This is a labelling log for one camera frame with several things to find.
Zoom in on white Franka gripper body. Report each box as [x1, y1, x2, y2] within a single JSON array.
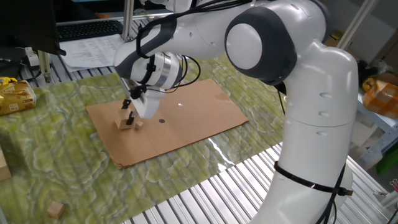
[[126, 77, 166, 121]]

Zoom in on medium wooden block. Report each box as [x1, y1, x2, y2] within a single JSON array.
[[47, 201, 65, 220]]

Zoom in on brown cardboard sheet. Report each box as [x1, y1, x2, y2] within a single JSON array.
[[85, 77, 249, 170]]

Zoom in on white printed papers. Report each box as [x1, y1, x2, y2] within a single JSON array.
[[58, 33, 125, 73]]

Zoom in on black keyboard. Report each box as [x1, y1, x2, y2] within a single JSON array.
[[57, 19, 124, 43]]

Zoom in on green marble pattern mat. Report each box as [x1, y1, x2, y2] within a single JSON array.
[[0, 54, 289, 224]]

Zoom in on golden snack bag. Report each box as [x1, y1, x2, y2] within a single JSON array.
[[0, 77, 37, 116]]

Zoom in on black monitor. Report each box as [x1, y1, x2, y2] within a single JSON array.
[[0, 0, 67, 57]]

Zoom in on tan wooden box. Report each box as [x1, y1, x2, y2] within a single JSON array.
[[0, 147, 12, 183]]

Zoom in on orange checked bag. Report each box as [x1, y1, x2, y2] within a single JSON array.
[[362, 79, 398, 121]]

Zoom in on green box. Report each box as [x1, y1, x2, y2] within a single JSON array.
[[374, 146, 398, 175]]

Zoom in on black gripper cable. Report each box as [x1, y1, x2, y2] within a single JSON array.
[[129, 55, 201, 100]]

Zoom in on black camera cable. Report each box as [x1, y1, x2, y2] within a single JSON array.
[[135, 0, 253, 86]]

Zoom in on short aluminium post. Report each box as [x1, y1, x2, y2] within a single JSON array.
[[37, 51, 52, 84]]

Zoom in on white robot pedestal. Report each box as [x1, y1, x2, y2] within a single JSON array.
[[149, 0, 200, 13]]

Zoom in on aluminium profile post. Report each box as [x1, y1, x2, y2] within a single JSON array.
[[337, 0, 380, 50]]

